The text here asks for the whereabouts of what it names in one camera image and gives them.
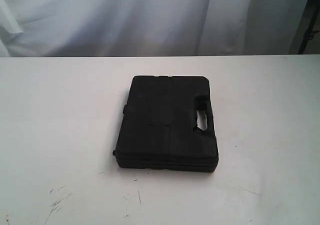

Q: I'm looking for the black plastic tool case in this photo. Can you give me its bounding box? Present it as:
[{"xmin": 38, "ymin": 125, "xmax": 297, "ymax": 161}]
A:
[{"xmin": 113, "ymin": 75, "xmax": 219, "ymax": 173}]

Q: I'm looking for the white backdrop curtain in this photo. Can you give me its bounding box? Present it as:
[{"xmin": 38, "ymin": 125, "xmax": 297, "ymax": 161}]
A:
[{"xmin": 0, "ymin": 0, "xmax": 307, "ymax": 57}]

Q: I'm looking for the black metal stand pole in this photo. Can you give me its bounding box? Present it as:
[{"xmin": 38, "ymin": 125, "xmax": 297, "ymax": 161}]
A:
[{"xmin": 297, "ymin": 0, "xmax": 320, "ymax": 55}]

